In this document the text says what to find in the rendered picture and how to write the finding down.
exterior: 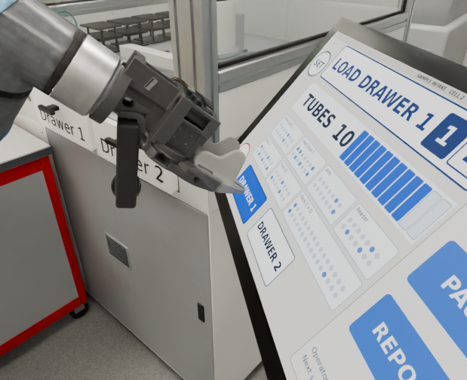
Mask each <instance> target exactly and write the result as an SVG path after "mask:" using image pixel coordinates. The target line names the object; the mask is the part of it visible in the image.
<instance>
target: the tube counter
mask: <svg viewBox="0 0 467 380"><path fill-rule="evenodd" d="M323 144H324V145H325V146H326V147H327V148H328V149H329V150H330V152H331V153H332V154H333V155H334V156H335V158H336V159H337V160H338V161H339V162H340V163H341V165H343V166H344V168H345V169H346V170H347V171H348V172H349V173H350V174H351V176H352V177H353V178H354V179H355V180H356V182H357V183H358V184H359V185H360V186H361V187H362V188H363V190H365V191H366V193H367V194H368V195H369V196H370V197H371V198H372V200H373V201H374V202H375V203H376V204H377V206H378V207H379V208H380V209H381V210H382V211H383V212H384V214H386V215H387V217H388V218H389V219H390V220H391V221H392V222H393V224H394V225H395V226H396V227H397V228H398V230H399V231H400V232H401V233H402V234H403V235H404V236H405V237H406V239H408V240H409V242H410V243H411V244H413V243H414V242H415V241H417V240H418V239H419V238H420V237H421V236H422V235H424V234H425V233H426V232H427V231H428V230H429V229H430V228H431V227H432V226H433V225H435V224H436V223H437V222H438V221H439V220H440V219H442V218H443V217H444V216H445V215H446V214H447V213H449V212H450V211H451V210H452V209H453V208H454V207H455V206H456V205H457V203H455V202H454V201H453V200H452V199H450V198H449V197H448V196H447V195H446V194H445V193H443V192H442V190H440V189H439V188H438V187H437V186H435V185H434V184H433V183H432V182H430V181H429V180H428V179H427V178H426V177H424V176H423V175H422V174H421V173H420V172H419V171H418V170H417V169H415V168H414V167H413V166H412V165H411V164H409V163H408V162H407V161H405V160H404V159H403V158H402V157H401V156H400V155H399V154H398V153H397V152H395V151H394V150H393V149H392V148H390V147H389V146H388V145H387V144H386V143H384V142H383V141H382V140H381V139H380V138H379V137H378V136H377V135H375V134H374V133H373V132H372V131H371V130H369V129H368V128H367V127H366V126H364V125H363V124H362V123H361V122H360V121H359V120H358V119H357V118H355V117H354V116H353V115H352V114H351V113H350V114H349V115H348V116H347V117H346V118H345V119H344V120H343V121H342V122H341V123H340V124H339V126H338V127H337V128H336V129H335V130H334V131H333V132H332V133H331V134H330V135H329V137H328V138H326V140H325V141H323Z"/></svg>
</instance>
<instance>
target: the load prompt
mask: <svg viewBox="0 0 467 380"><path fill-rule="evenodd" d="M319 77H320V78H322V79H323V80H324V81H326V82H327V83H328V84H329V85H330V86H331V87H333V88H334V89H335V90H337V91H338V92H339V93H341V94H342V95H343V96H344V97H345V98H347V99H348V100H349V101H351V102H352V103H353V104H355V105H356V106H357V107H358V108H359V109H361V110H362V111H363V112H365V113H366V114H367V115H369V116H370V117H371V118H372V119H373V120H374V121H376V122H377V123H378V124H380V125H381V126H382V127H384V128H385V129H386V130H387V131H388V132H390V133H391V134H392V135H393V136H395V137H396V138H397V139H399V140H400V141H402V143H403V144H405V145H406V146H407V147H409V148H410V149H411V150H413V151H414V152H415V153H417V154H418V155H419V156H420V157H421V158H423V159H424V160H425V161H427V162H428V163H429V164H430V165H432V166H433V167H434V168H435V169H436V170H438V171H439V172H440V173H442V174H443V175H444V176H446V177H447V178H448V179H449V180H450V181H451V182H453V183H454V184H455V185H457V186H458V187H460V188H461V189H462V190H463V191H464V192H465V193H467V108H466V107H464V106H461V105H460V104H458V103H456V102H454V101H452V100H450V99H448V98H446V97H444V96H443V95H441V94H439V93H437V92H435V91H433V90H432V89H430V88H428V87H426V86H424V85H422V84H420V83H419V82H417V81H414V80H413V79H411V78H408V77H407V76H406V75H403V74H401V73H400V72H397V71H395V70H394V69H392V68H390V67H388V66H386V65H384V64H382V63H381V62H379V61H377V60H375V59H373V58H371V57H369V56H368V55H366V54H363V53H362V52H360V51H357V50H356V49H354V48H353V47H350V46H348V45H346V46H345V47H344V48H343V49H342V50H341V51H340V52H339V53H338V54H337V56H336V57H335V58H334V59H333V61H332V62H331V63H330V64H329V65H328V66H327V68H326V69H325V70H324V71H323V72H322V73H321V74H320V75H319Z"/></svg>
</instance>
